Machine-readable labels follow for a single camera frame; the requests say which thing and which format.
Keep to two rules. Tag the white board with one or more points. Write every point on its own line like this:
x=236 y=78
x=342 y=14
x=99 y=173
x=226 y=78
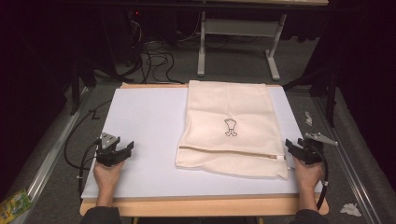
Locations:
x=146 y=124

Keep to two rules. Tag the cream mesh laundry bag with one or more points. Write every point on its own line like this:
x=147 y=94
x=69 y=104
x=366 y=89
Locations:
x=230 y=124

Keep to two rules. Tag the metal floor rail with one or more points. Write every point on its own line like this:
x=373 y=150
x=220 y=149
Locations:
x=345 y=161
x=46 y=161

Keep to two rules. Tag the green printed packet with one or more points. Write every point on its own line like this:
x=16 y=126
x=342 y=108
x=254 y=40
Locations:
x=14 y=207

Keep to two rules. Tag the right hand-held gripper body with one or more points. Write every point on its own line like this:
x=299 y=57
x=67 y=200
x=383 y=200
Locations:
x=314 y=149

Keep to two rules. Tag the large crumpled white paper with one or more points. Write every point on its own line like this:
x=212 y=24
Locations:
x=350 y=210

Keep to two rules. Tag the small crumpled white paper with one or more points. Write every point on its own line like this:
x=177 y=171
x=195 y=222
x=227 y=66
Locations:
x=308 y=118

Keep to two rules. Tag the dark stand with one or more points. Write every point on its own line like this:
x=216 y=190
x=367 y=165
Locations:
x=77 y=84
x=327 y=90

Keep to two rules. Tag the wooden table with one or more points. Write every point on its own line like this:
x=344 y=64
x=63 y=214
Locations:
x=202 y=207

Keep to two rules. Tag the person's left hand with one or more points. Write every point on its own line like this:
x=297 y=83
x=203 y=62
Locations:
x=107 y=177

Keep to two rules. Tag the person's right hand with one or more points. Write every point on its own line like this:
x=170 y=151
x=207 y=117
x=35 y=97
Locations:
x=308 y=177

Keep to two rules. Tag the white metal desk frame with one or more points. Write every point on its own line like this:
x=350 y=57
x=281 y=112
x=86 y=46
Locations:
x=239 y=28

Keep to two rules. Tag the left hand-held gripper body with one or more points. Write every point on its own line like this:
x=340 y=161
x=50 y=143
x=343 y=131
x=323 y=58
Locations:
x=107 y=151

